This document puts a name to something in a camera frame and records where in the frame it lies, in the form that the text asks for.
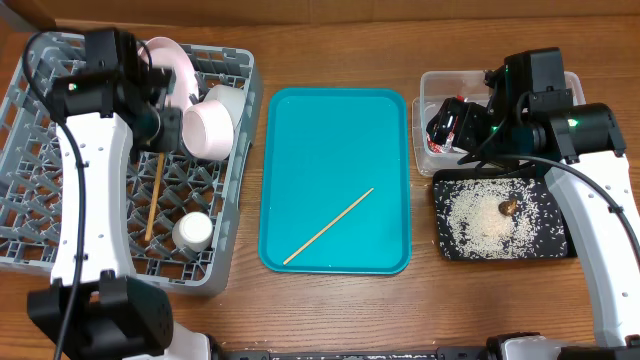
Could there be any wooden chopstick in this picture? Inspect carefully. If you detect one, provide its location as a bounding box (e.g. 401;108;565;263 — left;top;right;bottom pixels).
144;153;165;242
282;187;374;266

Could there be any black rectangular tray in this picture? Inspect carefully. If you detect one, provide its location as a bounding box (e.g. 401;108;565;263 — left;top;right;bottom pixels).
431;167;577;263

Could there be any pink white bowl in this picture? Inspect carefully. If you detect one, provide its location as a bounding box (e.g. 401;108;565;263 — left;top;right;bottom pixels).
182;100;234;161

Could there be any grey bowl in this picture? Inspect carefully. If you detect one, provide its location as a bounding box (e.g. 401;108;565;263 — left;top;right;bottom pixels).
204;85;246;130

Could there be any white paper cup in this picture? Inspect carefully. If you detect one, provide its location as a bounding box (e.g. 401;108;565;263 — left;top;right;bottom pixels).
172;212;213;252

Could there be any dark food scrap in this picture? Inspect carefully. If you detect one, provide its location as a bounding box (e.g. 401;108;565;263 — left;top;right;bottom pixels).
498;199;518;217

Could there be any teal plastic tray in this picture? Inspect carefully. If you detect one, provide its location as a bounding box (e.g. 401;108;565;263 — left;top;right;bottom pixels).
258;88;412;275

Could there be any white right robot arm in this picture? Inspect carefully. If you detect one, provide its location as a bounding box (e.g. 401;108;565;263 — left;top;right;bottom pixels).
421;48;639;359

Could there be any white pink round plate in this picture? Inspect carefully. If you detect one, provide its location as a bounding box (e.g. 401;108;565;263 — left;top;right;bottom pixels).
146;37;199;111

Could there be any red snack wrapper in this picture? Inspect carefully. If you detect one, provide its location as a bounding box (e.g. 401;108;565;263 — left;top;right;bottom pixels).
426;96;466;153

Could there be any clear plastic bin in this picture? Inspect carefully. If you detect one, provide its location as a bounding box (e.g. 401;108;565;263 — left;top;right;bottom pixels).
411;70;586;178

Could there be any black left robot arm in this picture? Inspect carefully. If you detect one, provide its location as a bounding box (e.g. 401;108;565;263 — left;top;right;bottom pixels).
27;28;221;359

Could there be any grey plastic dish rack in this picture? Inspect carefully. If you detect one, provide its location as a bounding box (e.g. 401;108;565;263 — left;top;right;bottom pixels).
1;44;263;296

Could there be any spilled rice pile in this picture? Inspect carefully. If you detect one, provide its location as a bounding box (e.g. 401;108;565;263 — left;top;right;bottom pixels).
435;178;569;260

